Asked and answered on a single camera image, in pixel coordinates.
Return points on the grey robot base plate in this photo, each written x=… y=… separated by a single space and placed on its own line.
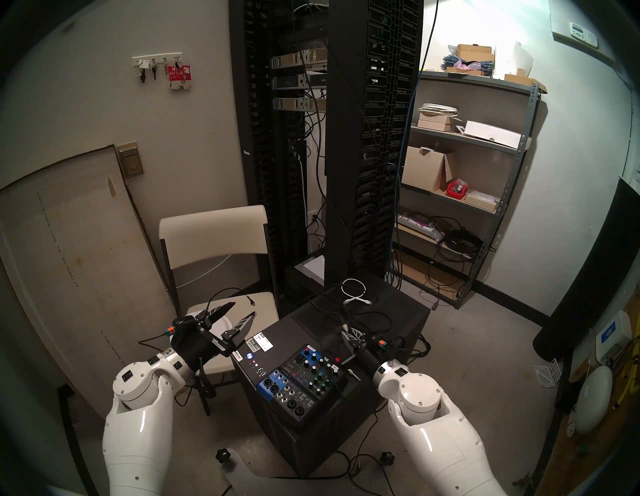
x=250 y=480

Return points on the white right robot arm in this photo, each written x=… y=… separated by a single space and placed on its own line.
x=435 y=430

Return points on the closed brown cardboard box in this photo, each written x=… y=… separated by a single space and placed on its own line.
x=475 y=51

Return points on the white wall keypad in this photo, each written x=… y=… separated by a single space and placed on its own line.
x=582 y=34

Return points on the key with white tag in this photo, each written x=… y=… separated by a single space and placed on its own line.
x=143 y=65

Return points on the dark metal key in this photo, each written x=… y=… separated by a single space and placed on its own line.
x=154 y=72

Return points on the white lattice bracket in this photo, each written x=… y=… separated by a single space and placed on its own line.
x=548 y=374

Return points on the small open cardboard box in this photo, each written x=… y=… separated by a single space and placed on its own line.
x=522 y=80

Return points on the beige flat box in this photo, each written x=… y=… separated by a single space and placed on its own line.
x=482 y=201

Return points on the grey metal shelf unit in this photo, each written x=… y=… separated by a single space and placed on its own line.
x=475 y=80

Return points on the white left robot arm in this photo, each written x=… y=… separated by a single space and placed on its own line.
x=135 y=440

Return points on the black leaning panel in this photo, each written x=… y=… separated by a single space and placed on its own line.
x=590 y=285

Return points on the white crumpled bag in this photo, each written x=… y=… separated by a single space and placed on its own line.
x=514 y=59

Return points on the pile of purple plastic bags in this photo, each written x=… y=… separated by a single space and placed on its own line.
x=465 y=66

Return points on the large open cardboard carton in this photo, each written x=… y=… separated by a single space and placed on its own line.
x=422 y=170

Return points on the small red box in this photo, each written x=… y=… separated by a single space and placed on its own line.
x=457 y=190

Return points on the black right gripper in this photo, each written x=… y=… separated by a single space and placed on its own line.
x=369 y=355

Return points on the white oval device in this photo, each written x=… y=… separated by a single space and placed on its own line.
x=594 y=400

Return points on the black computer tower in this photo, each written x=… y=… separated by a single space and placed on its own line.
x=400 y=305

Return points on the brass wall switch plate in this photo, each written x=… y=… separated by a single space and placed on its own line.
x=131 y=162

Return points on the blue and black audio mixer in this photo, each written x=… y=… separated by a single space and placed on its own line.
x=300 y=385

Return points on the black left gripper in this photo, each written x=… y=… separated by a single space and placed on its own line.
x=195 y=342

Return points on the pink and white package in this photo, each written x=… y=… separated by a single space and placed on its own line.
x=417 y=222

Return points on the small flat cardboard box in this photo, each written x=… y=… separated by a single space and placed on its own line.
x=434 y=126
x=435 y=118

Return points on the brown wooden desk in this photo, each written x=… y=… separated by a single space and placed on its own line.
x=595 y=450

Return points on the black screw knob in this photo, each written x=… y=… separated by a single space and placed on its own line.
x=223 y=455
x=386 y=458

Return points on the white wall key rack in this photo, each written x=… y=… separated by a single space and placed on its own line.
x=159 y=58

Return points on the black curved bar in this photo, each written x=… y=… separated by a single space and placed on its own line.
x=75 y=440

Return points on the white flat box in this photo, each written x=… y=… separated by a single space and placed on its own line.
x=492 y=133

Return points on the cream folding chair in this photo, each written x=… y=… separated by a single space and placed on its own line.
x=210 y=232

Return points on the white router blue logo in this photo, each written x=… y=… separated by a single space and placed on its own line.
x=611 y=335

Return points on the beige leaning board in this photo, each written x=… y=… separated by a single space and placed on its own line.
x=75 y=260

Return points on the grey flat device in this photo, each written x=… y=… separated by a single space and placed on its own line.
x=314 y=267

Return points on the black server rack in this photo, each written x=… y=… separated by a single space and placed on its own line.
x=350 y=150

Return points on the grey rack-mounted unit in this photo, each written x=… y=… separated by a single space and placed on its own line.
x=290 y=104
x=290 y=82
x=287 y=61

